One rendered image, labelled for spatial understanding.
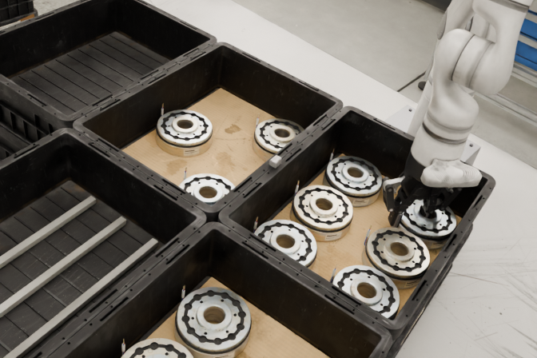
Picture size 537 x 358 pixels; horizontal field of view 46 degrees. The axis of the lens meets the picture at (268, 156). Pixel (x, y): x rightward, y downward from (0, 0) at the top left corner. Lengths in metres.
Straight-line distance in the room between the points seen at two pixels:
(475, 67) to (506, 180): 0.68
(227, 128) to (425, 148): 0.42
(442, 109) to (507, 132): 2.12
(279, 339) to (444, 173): 0.34
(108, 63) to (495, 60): 0.82
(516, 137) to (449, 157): 2.07
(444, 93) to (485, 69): 0.08
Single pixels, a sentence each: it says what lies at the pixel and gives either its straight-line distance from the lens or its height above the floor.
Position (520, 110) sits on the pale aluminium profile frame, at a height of 0.13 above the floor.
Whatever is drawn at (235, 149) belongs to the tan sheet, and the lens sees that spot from 1.17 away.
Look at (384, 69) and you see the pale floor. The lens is 3.19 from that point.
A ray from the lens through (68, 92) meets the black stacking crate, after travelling 1.30.
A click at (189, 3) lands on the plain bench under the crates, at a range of 1.92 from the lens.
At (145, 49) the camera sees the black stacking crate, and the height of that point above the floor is 0.83.
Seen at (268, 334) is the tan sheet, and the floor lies 0.83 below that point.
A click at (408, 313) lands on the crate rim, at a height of 0.93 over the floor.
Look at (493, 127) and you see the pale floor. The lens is 3.04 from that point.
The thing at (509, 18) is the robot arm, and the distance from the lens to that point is 0.88.
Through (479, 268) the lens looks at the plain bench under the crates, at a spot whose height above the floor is 0.70.
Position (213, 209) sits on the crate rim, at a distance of 0.91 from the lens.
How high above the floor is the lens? 1.58
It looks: 40 degrees down
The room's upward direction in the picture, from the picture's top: 11 degrees clockwise
